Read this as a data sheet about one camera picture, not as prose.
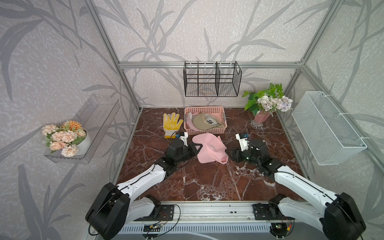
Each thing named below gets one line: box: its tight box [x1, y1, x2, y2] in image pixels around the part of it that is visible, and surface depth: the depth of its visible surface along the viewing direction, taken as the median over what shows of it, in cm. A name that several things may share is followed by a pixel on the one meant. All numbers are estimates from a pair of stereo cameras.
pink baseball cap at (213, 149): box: [192, 132, 229, 164], surface depth 84 cm
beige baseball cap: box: [193, 112, 226, 131], surface depth 104 cm
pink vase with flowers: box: [242, 83, 293, 130], surface depth 88 cm
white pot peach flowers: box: [41, 120, 89, 157], surface depth 51 cm
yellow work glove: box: [163, 112, 184, 139], surface depth 111 cm
